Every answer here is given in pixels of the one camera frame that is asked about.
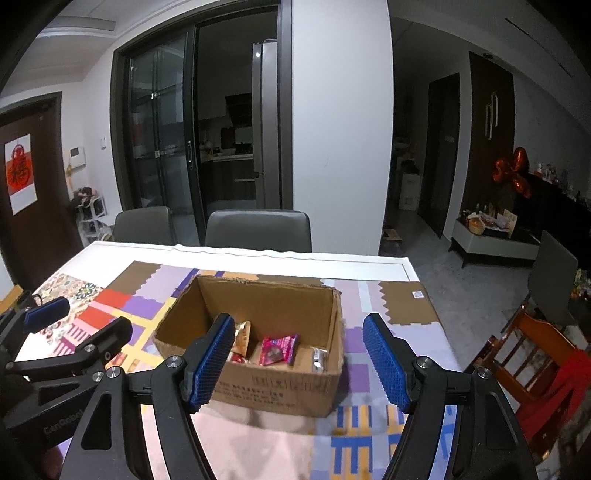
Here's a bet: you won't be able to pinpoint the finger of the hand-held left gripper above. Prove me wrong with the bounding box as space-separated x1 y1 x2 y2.
0 291 71 356
9 316 134 385

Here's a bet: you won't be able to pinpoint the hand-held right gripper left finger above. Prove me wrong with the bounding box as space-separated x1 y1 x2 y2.
69 313 236 480

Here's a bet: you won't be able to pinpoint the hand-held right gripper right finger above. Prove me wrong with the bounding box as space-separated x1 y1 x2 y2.
361 313 539 480

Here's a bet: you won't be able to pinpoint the brown and silver snack packet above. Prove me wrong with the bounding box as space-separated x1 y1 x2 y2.
231 320 253 359

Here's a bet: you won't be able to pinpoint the brown cardboard box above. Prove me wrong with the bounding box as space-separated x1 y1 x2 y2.
153 274 345 419

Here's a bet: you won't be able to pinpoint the dark brown door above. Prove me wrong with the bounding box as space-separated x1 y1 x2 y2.
0 92 85 292

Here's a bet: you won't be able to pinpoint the white shoe rack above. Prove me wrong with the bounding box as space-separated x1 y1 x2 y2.
71 187 114 248

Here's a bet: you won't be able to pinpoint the grey dining chair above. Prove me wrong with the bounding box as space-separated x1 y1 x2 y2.
205 210 313 254
526 231 578 326
113 206 174 246

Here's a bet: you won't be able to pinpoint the wooden chair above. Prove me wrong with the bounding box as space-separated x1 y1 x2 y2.
466 309 591 459

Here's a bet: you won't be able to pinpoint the red and white door poster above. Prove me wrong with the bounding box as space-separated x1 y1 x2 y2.
6 134 39 216

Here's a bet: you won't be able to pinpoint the white low table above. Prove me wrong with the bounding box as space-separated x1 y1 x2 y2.
450 216 541 269

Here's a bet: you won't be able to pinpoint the white carton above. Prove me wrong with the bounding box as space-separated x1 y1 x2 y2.
399 172 421 211

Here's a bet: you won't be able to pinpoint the red cloth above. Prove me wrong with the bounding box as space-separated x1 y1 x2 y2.
517 348 591 445

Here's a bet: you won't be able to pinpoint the glass sliding door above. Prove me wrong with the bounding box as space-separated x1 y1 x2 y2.
111 4 293 246

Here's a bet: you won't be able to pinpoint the red foil balloons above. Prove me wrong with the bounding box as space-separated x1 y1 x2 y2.
493 147 533 199

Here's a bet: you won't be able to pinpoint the grey refrigerator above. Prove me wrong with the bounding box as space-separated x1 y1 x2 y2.
252 41 283 209

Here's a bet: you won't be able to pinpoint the dark tall cabinet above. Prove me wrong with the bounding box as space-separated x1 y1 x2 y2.
468 52 516 219

